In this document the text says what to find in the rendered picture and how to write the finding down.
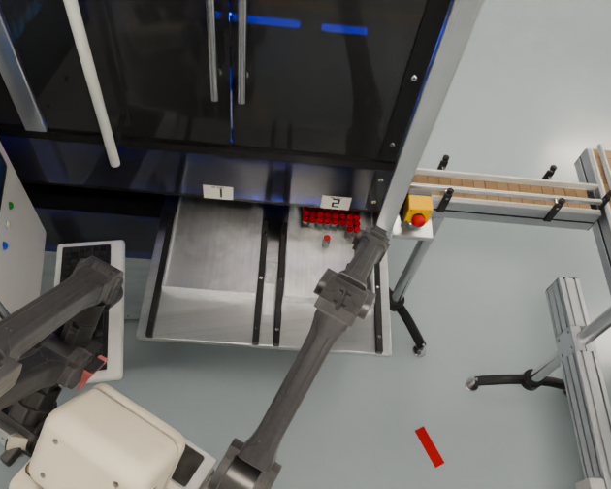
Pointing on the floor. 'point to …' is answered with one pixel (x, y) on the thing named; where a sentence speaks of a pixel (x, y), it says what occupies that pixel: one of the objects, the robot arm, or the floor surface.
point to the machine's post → (428, 106)
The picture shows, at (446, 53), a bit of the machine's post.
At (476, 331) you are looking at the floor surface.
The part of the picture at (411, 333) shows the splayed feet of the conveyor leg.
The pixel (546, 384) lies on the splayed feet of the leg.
